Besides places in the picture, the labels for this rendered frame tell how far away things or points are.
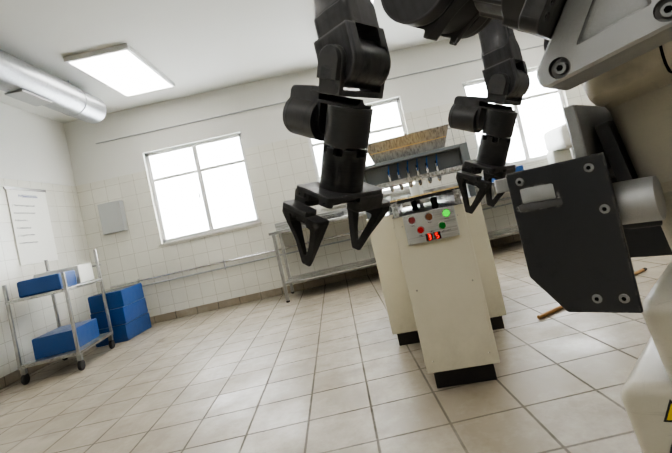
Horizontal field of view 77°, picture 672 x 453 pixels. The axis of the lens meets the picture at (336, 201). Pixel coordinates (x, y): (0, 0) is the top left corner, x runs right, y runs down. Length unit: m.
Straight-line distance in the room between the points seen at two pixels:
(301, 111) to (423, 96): 5.74
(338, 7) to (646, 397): 0.53
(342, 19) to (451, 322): 1.78
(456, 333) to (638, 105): 1.73
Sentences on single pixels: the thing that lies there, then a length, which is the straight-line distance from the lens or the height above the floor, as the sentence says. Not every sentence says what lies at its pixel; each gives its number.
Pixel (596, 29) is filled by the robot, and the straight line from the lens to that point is 0.39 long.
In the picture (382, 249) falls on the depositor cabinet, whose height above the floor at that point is 0.63.
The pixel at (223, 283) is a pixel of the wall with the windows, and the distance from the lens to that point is 6.19.
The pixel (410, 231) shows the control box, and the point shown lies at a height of 0.76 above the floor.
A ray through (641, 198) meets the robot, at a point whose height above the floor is 0.87.
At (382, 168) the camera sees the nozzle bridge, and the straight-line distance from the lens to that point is 2.83.
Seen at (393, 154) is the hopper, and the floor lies 1.22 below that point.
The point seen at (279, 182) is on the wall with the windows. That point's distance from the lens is 5.99.
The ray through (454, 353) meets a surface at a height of 0.16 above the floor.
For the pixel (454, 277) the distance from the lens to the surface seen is 2.09.
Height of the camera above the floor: 0.91
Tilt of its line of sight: 2 degrees up
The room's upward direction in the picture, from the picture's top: 13 degrees counter-clockwise
